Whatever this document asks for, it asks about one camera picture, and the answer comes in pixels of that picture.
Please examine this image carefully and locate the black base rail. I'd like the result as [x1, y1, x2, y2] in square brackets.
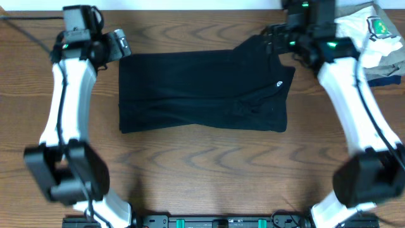
[61, 210, 380, 228]

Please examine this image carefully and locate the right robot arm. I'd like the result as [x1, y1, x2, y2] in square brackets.
[263, 1, 404, 227]

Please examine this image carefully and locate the black polo shirt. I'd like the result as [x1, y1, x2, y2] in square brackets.
[119, 35, 296, 133]

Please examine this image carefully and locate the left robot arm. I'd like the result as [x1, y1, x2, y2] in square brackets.
[23, 28, 137, 227]

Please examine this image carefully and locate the grey folded garment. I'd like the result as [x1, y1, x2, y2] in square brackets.
[335, 2, 404, 80]

